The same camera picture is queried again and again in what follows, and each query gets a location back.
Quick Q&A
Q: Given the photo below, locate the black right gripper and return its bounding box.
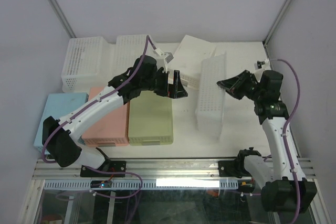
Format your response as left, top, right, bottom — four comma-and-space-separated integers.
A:
217, 69, 264, 101

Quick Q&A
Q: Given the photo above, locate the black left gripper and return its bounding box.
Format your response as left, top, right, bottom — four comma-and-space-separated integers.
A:
141, 68, 188, 99

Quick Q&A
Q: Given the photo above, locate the cream white perforated basket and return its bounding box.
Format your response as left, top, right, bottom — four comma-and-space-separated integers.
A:
168, 35, 216, 90

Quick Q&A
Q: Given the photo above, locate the small white perforated basket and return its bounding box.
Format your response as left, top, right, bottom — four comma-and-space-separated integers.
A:
195, 53, 227, 139

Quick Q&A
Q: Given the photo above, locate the yellow-green perforated basket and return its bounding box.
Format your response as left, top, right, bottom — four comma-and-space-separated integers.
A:
128, 91, 174, 146

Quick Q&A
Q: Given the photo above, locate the pink perforated basket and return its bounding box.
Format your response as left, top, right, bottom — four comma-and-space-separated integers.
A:
81, 86, 131, 148

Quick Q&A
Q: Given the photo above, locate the large white perforated basket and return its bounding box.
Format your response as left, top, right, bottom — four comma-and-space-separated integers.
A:
61, 34, 146, 93

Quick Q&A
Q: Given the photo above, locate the light blue perforated basket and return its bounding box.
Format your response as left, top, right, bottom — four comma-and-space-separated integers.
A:
34, 93, 88, 153

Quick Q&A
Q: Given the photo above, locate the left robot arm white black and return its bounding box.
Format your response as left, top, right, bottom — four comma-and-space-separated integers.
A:
42, 55, 188, 176

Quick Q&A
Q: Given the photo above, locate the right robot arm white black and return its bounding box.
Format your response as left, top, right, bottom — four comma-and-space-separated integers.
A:
217, 70, 317, 215

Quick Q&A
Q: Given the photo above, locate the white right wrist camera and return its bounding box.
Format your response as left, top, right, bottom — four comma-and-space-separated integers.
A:
254, 59, 270, 73

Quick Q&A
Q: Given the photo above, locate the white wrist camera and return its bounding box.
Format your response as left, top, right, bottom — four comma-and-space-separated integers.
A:
153, 48, 174, 72
254, 59, 270, 73

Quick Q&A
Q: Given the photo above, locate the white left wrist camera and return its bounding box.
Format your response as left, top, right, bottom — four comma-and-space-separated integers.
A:
153, 48, 174, 72

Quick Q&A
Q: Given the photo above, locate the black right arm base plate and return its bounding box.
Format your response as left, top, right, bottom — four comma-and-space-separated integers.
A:
218, 160, 251, 178

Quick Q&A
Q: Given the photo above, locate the white slotted cable duct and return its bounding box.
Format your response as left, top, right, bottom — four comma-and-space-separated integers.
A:
44, 178, 238, 191

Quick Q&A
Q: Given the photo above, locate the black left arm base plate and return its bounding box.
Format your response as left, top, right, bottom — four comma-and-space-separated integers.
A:
80, 161, 127, 179

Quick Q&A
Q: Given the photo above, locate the aluminium frame rail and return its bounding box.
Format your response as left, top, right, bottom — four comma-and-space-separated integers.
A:
18, 42, 326, 224

